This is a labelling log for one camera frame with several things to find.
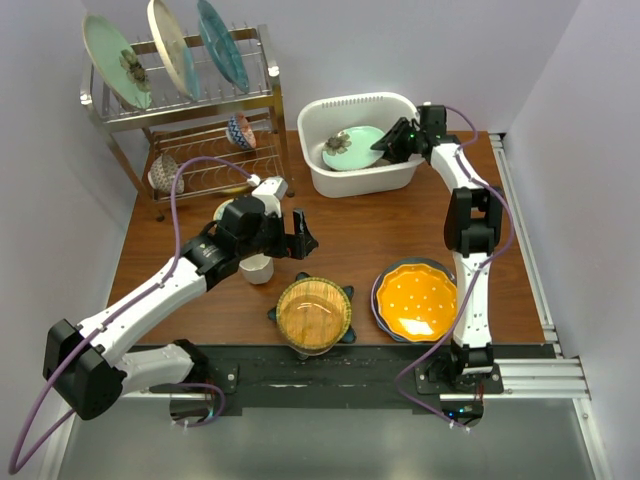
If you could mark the yellow blue patterned saucer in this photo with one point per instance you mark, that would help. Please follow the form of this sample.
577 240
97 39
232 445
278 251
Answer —
218 213

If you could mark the orange woven pattern plate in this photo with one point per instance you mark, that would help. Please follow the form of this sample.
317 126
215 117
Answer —
314 317

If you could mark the orange dotted scalloped plate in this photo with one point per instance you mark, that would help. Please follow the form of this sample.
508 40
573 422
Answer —
415 305

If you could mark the cream plate on rack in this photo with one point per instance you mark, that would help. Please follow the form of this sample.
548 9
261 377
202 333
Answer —
173 50

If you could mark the white plastic bin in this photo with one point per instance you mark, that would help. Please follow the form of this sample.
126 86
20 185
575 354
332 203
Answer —
321 119

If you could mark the grey patterned bowl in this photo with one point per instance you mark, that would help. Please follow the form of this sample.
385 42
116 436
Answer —
162 173

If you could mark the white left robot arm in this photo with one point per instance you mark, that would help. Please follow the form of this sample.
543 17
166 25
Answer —
90 365

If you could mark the stainless steel dish rack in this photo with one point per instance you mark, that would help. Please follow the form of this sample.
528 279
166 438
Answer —
183 128

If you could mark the mint flower plate on rack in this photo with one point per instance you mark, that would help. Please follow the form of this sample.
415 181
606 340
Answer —
116 61

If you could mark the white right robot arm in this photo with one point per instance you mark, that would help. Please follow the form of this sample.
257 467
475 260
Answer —
472 233

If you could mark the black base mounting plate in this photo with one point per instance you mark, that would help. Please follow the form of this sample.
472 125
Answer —
347 377

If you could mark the black striped rim plate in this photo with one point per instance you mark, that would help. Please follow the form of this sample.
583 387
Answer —
382 163

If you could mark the dark blue star plate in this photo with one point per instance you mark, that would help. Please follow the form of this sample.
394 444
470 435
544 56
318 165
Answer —
345 295

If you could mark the blue white patterned bowl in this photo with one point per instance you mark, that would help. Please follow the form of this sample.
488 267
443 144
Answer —
240 133

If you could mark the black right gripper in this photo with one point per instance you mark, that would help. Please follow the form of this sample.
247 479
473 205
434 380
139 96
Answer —
391 143

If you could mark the mint green flower plate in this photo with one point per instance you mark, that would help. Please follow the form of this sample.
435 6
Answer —
350 150

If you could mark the teal plate on rack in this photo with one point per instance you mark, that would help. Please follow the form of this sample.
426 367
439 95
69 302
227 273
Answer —
221 47

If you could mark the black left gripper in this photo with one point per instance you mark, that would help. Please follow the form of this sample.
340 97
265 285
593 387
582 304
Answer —
296 246

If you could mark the dark blue bottom plate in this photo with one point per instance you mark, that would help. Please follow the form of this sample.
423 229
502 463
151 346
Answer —
380 320

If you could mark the white ceramic mug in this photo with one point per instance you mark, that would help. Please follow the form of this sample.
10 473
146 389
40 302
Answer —
257 269

